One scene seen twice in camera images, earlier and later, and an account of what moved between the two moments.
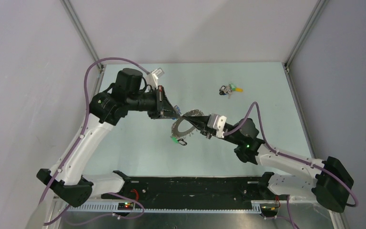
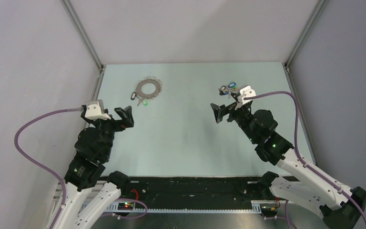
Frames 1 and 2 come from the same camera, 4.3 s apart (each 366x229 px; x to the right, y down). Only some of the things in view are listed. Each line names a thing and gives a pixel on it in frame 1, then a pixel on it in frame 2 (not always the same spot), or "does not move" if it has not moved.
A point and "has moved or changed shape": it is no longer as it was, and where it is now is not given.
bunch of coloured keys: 228,89 does not move
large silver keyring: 174,129 has moved or changed shape
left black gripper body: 151,101 -> 108,128
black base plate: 188,192 does not move
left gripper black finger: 168,111 -> 126,115
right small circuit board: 269,208 does not move
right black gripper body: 208,132 -> 242,116
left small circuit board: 125,206 does not move
